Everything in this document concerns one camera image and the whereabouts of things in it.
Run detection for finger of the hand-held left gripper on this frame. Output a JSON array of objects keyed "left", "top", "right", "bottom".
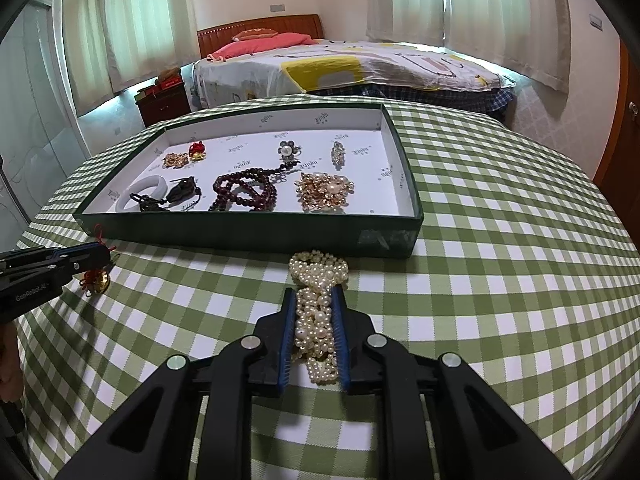
[
  {"left": 0, "top": 242, "right": 112, "bottom": 272},
  {"left": 49, "top": 261, "right": 87, "bottom": 287}
]

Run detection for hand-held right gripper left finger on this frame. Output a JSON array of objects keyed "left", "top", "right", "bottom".
[{"left": 55, "top": 287, "right": 300, "bottom": 480}]

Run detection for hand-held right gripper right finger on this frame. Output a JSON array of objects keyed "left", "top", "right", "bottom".
[{"left": 331, "top": 286, "right": 576, "bottom": 480}]

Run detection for red cord gold bell charm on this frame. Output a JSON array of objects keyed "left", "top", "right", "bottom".
[{"left": 81, "top": 223, "right": 120, "bottom": 297}]

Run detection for white pearl necklace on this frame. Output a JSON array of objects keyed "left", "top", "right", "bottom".
[{"left": 288, "top": 250, "right": 350, "bottom": 386}]

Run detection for black pendant with cord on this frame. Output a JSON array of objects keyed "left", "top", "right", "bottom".
[{"left": 129, "top": 175, "right": 202, "bottom": 213}]

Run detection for green shallow cardboard box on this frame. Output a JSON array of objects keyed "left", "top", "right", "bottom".
[{"left": 72, "top": 102, "right": 425, "bottom": 260}]

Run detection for red knot gold tassel charm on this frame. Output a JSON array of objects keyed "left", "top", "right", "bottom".
[{"left": 162, "top": 140, "right": 208, "bottom": 170}]

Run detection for dark red bead necklace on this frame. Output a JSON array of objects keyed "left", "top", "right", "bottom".
[{"left": 207, "top": 157, "right": 304, "bottom": 214}]

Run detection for person's left hand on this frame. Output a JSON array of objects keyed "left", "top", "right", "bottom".
[{"left": 0, "top": 321, "right": 24, "bottom": 404}]

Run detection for white jade bangle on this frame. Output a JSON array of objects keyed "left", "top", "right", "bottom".
[{"left": 114, "top": 174, "right": 166, "bottom": 213}]

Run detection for dark wooden nightstand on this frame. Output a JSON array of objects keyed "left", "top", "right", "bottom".
[{"left": 135, "top": 87, "right": 194, "bottom": 129}]

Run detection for green checkered tablecloth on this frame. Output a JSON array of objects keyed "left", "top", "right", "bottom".
[{"left": 15, "top": 95, "right": 639, "bottom": 480}]

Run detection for red boxes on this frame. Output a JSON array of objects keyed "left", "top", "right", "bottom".
[{"left": 137, "top": 67, "right": 184, "bottom": 101}]

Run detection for white curtain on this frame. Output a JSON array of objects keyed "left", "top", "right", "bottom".
[
  {"left": 442, "top": 0, "right": 571, "bottom": 94},
  {"left": 365, "top": 0, "right": 446, "bottom": 46},
  {"left": 102, "top": 0, "right": 201, "bottom": 94},
  {"left": 60, "top": 0, "right": 117, "bottom": 112}
]

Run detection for orange pillow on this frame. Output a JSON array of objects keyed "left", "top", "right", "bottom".
[{"left": 231, "top": 28, "right": 279, "bottom": 42}]

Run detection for pink pillow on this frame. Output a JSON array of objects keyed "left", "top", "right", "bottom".
[{"left": 207, "top": 31, "right": 324, "bottom": 61}]

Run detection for blue plaid bed sheet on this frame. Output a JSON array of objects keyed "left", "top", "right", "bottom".
[{"left": 320, "top": 85, "right": 517, "bottom": 126}]

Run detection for bed with patterned cover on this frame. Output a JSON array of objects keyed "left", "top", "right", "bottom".
[{"left": 192, "top": 40, "right": 517, "bottom": 109}]

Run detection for wooden bed headboard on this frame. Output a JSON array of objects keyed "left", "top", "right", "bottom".
[{"left": 196, "top": 14, "right": 325, "bottom": 59}]

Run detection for brown wooden door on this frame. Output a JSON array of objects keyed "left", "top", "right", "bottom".
[{"left": 595, "top": 40, "right": 640, "bottom": 197}]

